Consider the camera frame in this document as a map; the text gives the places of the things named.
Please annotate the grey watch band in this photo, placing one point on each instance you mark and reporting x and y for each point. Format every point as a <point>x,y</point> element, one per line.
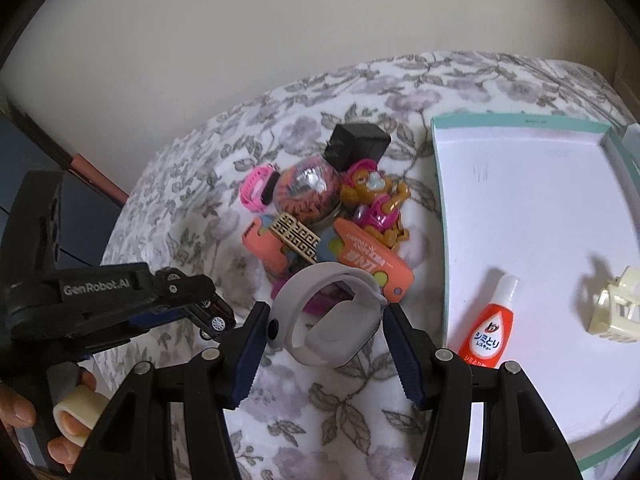
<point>342,331</point>

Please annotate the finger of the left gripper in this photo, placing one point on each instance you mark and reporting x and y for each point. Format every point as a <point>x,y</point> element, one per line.
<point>177,290</point>

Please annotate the red stain remover bottle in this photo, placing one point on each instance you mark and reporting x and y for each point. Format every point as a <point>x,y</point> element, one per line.
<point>490,333</point>

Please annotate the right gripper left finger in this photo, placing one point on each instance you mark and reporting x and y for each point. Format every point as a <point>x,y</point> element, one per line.
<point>216,381</point>

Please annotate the cream hair claw clip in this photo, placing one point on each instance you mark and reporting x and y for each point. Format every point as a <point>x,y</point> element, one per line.
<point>616,310</point>

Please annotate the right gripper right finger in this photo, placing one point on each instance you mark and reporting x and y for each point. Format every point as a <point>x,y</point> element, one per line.
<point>438,382</point>

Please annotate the black power adapter cube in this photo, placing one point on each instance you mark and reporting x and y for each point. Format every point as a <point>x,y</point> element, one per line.
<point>350,143</point>

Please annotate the coral toy phone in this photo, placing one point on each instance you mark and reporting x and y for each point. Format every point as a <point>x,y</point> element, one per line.
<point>266,247</point>

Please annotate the clear capsule with pink toy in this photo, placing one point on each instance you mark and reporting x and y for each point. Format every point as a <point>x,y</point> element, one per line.
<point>309,190</point>

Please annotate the floral grey white bedspread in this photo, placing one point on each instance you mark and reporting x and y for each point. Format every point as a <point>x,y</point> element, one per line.
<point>210,203</point>

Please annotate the white teal-rimmed box tray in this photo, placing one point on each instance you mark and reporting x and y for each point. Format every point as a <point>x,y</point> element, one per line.
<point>553,201</point>

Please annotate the orange pink cartoon figure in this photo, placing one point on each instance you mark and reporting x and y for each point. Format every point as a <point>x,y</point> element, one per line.
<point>375,201</point>

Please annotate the person's left hand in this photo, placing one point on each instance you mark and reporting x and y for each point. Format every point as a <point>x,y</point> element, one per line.
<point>18,412</point>

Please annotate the purple lighter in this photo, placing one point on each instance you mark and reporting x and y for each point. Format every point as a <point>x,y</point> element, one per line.
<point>326,298</point>

